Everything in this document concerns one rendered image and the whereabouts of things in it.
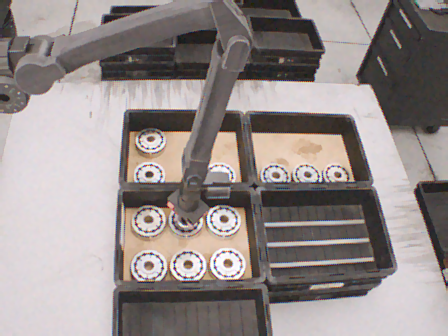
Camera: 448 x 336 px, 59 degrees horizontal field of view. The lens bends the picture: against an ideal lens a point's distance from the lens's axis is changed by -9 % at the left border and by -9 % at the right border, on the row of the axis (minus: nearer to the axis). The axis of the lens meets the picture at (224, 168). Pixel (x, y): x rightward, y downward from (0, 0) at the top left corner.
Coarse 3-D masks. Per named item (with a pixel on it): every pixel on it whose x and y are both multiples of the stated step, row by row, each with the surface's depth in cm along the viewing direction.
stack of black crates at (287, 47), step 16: (256, 16) 232; (272, 16) 234; (256, 32) 240; (272, 32) 242; (288, 32) 244; (304, 32) 245; (256, 48) 216; (272, 48) 217; (288, 48) 219; (304, 48) 220; (320, 48) 227; (256, 64) 225; (272, 64) 226; (288, 64) 227; (304, 64) 229; (272, 80) 236; (288, 80) 238; (304, 80) 239
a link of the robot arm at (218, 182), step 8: (192, 176) 102; (200, 176) 103; (208, 176) 109; (216, 176) 109; (224, 176) 110; (192, 184) 104; (200, 184) 104; (208, 184) 107; (216, 184) 109; (224, 184) 109; (208, 192) 109; (216, 192) 110; (224, 192) 110
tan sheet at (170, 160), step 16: (176, 144) 145; (224, 144) 147; (128, 160) 139; (144, 160) 140; (160, 160) 141; (176, 160) 141; (224, 160) 144; (128, 176) 136; (176, 176) 138; (240, 176) 141
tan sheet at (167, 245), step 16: (160, 208) 130; (240, 208) 134; (128, 224) 126; (128, 240) 123; (144, 240) 124; (160, 240) 124; (176, 240) 125; (192, 240) 126; (208, 240) 126; (224, 240) 127; (240, 240) 128; (128, 256) 120; (208, 256) 123; (128, 272) 118; (208, 272) 121
